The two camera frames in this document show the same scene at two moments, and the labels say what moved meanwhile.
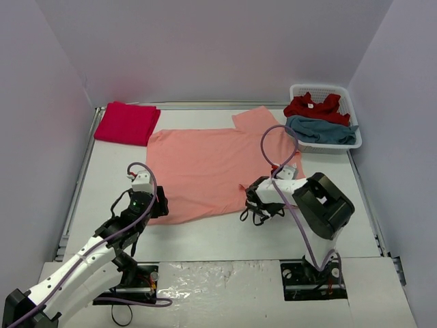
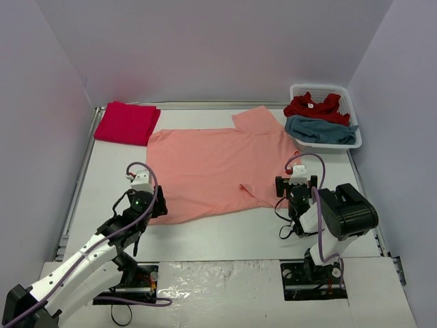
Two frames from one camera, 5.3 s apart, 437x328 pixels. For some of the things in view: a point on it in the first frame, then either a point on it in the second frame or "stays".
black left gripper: [161, 203] stays
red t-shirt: [128, 124] stays
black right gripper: [252, 197] → [280, 184]
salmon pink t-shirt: [204, 169] stays
